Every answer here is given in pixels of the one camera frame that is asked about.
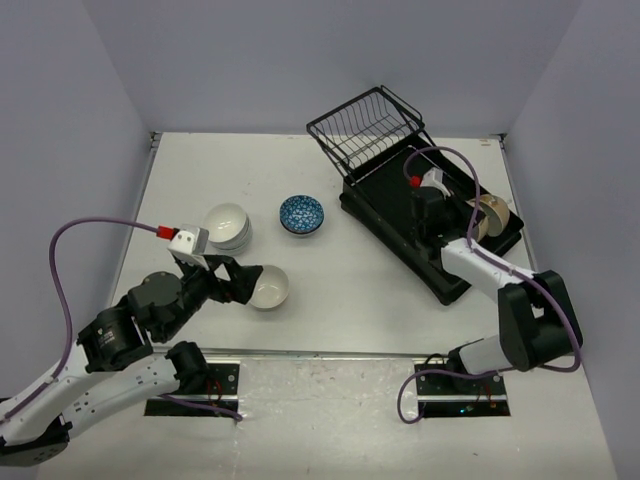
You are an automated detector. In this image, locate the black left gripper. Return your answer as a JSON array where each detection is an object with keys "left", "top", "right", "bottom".
[{"left": 160, "top": 251, "right": 263, "bottom": 340}]

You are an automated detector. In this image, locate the light blue ribbed bowl back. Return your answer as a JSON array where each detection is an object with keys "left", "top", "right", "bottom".
[{"left": 203, "top": 203, "right": 249, "bottom": 245}]

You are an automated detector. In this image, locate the light blue ribbed bowl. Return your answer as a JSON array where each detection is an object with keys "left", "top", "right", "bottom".
[
  {"left": 209, "top": 215, "right": 251, "bottom": 248},
  {"left": 215, "top": 230, "right": 253, "bottom": 256},
  {"left": 203, "top": 203, "right": 249, "bottom": 245}
]

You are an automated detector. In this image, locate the beige leaf pattern bowl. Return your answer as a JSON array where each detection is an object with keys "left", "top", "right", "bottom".
[{"left": 473, "top": 195, "right": 493, "bottom": 243}]

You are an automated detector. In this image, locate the light blue ribbed bowl front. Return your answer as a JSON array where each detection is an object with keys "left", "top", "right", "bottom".
[{"left": 209, "top": 215, "right": 251, "bottom": 248}]

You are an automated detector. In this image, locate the orange flower beige bowl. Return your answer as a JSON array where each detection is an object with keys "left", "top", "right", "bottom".
[{"left": 249, "top": 265, "right": 290, "bottom": 310}]

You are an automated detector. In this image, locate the beige floral bowl back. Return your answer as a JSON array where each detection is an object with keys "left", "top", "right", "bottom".
[{"left": 480, "top": 194, "right": 510, "bottom": 237}]

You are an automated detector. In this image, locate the red patterned white bowl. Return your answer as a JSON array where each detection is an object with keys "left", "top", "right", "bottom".
[{"left": 279, "top": 195, "right": 325, "bottom": 236}]

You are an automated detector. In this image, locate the black wire dish rack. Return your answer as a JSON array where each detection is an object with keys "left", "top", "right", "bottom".
[{"left": 306, "top": 85, "right": 526, "bottom": 306}]

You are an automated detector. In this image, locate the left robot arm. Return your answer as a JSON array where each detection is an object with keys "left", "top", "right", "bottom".
[{"left": 1, "top": 255, "right": 263, "bottom": 466}]

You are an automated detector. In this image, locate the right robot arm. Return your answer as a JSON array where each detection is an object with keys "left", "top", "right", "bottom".
[{"left": 411, "top": 187, "right": 583, "bottom": 393}]

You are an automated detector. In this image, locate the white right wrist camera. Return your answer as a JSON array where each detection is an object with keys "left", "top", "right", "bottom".
[{"left": 409, "top": 167, "right": 451, "bottom": 197}]

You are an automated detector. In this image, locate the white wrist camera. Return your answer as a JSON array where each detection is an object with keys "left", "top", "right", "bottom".
[
  {"left": 156, "top": 224, "right": 209, "bottom": 267},
  {"left": 409, "top": 167, "right": 451, "bottom": 197}
]

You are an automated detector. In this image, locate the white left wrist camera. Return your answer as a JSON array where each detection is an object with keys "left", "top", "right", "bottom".
[{"left": 156, "top": 224, "right": 209, "bottom": 267}]

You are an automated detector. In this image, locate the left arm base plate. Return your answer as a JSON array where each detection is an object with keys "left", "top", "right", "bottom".
[{"left": 144, "top": 361, "right": 240, "bottom": 420}]

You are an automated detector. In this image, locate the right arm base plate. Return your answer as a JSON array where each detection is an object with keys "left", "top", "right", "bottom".
[{"left": 415, "top": 374, "right": 511, "bottom": 419}]

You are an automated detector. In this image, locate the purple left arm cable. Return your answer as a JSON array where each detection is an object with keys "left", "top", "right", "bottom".
[{"left": 0, "top": 218, "right": 244, "bottom": 424}]

